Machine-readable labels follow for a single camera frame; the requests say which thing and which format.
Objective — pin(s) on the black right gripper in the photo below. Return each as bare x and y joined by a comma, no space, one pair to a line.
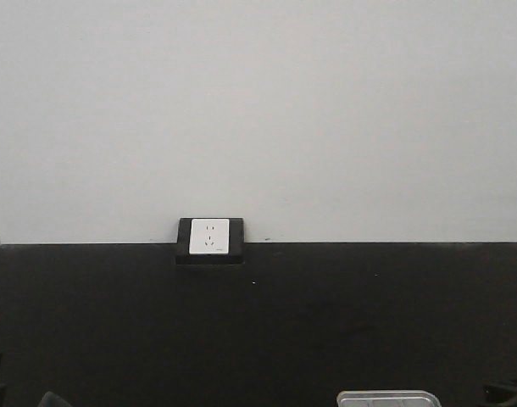
500,394

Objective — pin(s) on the black white power socket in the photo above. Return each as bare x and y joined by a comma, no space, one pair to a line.
210,241

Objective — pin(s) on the gray metal tray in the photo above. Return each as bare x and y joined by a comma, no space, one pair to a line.
387,398

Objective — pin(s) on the gray purple cloth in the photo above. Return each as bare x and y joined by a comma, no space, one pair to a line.
50,399

